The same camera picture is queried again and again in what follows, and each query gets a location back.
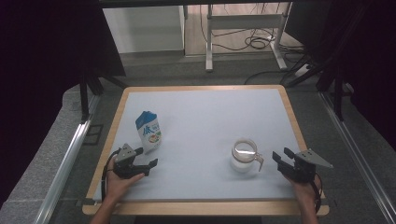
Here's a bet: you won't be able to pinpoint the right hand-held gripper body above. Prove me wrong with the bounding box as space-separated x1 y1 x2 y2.
284 148 334 185

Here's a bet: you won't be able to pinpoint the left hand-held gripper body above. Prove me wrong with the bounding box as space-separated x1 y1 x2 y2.
113 143 146 180

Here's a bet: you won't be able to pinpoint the clear glass pitcher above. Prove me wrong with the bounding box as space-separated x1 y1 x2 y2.
230 138 266 174

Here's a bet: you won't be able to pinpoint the person's right hand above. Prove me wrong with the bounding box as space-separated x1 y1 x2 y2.
284 175 322 210

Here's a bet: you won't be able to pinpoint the person's left hand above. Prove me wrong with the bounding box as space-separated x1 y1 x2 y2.
104 161 146 203

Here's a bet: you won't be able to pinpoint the wooden-edged table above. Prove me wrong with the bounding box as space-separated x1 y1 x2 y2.
81 84 331 217

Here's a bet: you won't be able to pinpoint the white table mat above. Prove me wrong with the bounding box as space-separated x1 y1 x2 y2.
92 88 317 202

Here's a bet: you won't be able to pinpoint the black stand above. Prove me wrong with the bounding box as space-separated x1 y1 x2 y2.
279 52 355 122
78 69 128 123

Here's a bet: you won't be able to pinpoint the white power strip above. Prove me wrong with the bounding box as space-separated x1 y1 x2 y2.
293 63 313 78

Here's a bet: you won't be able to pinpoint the dark curtain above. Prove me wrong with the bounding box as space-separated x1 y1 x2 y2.
0 0 127 206
284 0 396 154

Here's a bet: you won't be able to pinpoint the white cabinet panel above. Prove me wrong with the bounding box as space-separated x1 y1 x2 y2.
102 5 187 54

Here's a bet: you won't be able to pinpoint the left hand-held gripper cable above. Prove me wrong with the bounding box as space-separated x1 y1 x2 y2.
101 147 123 201

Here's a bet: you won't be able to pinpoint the hand-held gripper cable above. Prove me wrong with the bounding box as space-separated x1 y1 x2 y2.
309 174 324 215
101 147 123 201

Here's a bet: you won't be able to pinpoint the right hand-held gripper cable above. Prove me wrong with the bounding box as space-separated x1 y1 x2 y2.
309 174 324 215

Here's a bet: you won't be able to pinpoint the black square floor frame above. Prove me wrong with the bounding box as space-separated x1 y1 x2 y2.
82 123 105 147

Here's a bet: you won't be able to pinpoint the aluminium rail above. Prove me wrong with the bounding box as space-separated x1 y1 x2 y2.
32 94 103 224
318 91 396 224

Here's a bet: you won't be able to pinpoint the black floor cables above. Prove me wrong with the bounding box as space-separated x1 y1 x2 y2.
199 3 307 86

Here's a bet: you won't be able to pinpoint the white metal desk frame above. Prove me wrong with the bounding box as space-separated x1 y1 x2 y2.
205 2 290 73

